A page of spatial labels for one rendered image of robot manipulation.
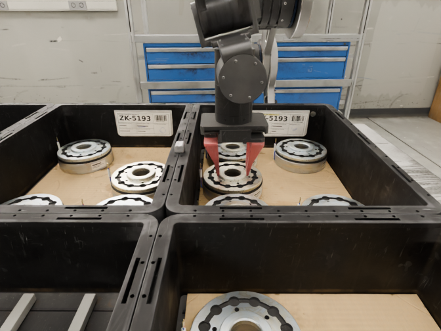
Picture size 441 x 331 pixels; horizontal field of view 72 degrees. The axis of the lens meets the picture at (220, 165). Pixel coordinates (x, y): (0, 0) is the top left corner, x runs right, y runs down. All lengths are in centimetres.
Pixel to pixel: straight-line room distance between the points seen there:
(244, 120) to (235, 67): 12
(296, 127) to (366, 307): 42
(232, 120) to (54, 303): 32
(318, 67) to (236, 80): 219
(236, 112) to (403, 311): 31
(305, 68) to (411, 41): 160
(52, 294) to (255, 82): 34
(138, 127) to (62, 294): 40
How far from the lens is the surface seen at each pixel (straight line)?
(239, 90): 37
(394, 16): 372
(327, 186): 58
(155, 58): 239
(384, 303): 41
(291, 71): 248
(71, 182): 63
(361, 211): 35
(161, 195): 35
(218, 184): 50
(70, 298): 41
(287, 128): 70
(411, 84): 400
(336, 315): 38
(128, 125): 71
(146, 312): 24
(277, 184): 56
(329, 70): 258
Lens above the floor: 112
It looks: 28 degrees down
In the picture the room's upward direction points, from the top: straight up
